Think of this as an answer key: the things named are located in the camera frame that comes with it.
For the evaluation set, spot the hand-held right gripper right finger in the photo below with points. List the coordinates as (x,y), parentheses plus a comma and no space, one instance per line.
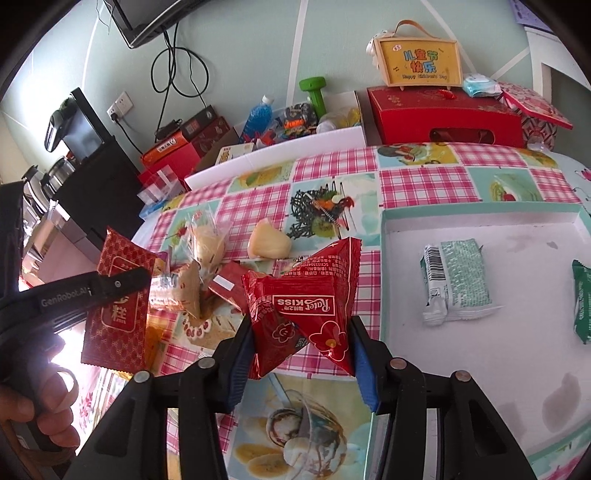
(364,369)

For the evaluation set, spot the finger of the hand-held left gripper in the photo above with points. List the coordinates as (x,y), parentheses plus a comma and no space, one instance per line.
(120,284)

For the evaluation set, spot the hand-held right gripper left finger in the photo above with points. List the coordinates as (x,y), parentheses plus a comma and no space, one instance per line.
(240,364)

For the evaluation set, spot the red gold-patterned packet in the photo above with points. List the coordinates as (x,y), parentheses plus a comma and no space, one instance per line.
(120,332)

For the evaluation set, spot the beige striped snack packet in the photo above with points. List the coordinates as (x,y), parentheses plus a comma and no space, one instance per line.
(184,290)

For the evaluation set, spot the red triangular flower snack packet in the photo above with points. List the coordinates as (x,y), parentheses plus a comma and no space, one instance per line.
(295,318)

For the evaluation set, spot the small red packet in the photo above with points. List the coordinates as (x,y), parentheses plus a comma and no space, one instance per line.
(231,288)

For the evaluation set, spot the clear-wrapped cream pastry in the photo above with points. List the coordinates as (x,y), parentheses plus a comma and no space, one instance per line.
(207,242)

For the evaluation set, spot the pale round pastry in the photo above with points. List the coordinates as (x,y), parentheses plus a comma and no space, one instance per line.
(268,242)

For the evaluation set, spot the teal-rimmed white tray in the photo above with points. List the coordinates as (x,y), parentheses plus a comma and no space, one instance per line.
(508,350)

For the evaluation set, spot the person's left hand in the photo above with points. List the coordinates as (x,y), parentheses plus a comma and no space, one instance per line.
(55,406)

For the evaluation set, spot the black cabinet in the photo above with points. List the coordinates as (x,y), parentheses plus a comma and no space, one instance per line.
(106,194)

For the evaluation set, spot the clear plastic box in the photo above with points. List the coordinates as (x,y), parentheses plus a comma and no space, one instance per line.
(159,187)

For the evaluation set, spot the steel pot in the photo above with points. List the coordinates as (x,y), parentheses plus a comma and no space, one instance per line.
(61,173)

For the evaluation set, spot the green and white snack packet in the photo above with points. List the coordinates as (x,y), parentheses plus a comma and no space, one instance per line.
(461,277)

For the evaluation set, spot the orange flat box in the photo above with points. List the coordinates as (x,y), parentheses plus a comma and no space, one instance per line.
(164,150)

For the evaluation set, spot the black power adapter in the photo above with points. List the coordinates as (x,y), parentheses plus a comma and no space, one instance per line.
(168,128)

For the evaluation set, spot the black coffee machine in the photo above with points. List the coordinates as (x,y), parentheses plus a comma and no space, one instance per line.
(78,124)

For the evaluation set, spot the dark red patterned box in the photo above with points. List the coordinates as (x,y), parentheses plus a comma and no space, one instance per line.
(212,136)

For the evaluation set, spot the small yellow white carton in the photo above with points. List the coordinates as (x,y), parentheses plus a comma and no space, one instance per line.
(235,152)

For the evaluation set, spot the dark brown flat box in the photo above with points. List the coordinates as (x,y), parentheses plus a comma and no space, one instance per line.
(198,117)

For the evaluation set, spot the pink checkered printed tablecloth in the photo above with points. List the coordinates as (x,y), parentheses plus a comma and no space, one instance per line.
(415,184)

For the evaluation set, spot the white foam board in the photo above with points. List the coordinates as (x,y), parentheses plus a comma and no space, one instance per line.
(286,154)

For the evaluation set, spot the blue bottle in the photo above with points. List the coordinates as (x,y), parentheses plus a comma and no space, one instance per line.
(257,117)

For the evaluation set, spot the dark green snack packet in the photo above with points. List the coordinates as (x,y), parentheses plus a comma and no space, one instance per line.
(582,300)

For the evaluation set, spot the colourful toy pile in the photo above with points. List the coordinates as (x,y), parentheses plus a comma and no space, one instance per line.
(298,120)

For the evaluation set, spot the small clear bottle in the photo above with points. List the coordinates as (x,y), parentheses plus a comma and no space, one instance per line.
(327,124)

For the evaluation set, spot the large red gift box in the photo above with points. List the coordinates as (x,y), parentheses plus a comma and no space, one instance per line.
(438,115)

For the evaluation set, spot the cardboard box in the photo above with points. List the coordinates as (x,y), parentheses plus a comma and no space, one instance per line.
(355,104)

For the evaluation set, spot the black monitor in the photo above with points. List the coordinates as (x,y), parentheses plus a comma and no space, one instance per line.
(152,18)

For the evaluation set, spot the green dumbbell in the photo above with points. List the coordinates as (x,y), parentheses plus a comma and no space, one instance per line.
(314,94)

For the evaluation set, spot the blue wet wipes pack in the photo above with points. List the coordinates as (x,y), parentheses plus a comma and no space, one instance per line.
(480,85)

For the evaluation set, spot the red patterned lidded box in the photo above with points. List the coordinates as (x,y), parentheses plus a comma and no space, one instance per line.
(535,110)

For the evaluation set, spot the orange handbag-shaped box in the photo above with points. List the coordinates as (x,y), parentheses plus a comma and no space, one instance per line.
(415,62)

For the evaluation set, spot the white chair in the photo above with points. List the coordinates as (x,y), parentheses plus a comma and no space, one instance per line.
(540,55)

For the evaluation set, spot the purple paper sheet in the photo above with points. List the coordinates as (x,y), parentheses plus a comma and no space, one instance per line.
(531,14)

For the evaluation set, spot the white wall socket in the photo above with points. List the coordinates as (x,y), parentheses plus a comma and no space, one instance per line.
(121,104)

